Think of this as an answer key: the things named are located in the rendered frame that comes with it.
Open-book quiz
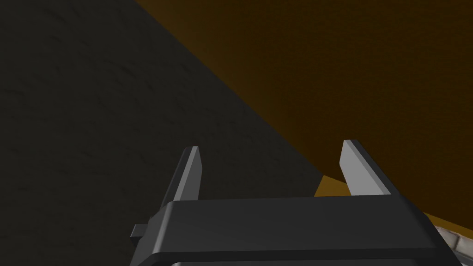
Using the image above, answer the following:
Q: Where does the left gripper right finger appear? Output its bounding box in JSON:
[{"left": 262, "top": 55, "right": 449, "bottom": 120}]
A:
[{"left": 339, "top": 139, "right": 401, "bottom": 196}]

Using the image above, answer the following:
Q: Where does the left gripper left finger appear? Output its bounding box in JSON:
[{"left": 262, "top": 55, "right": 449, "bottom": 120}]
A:
[{"left": 160, "top": 145, "right": 203, "bottom": 209}]

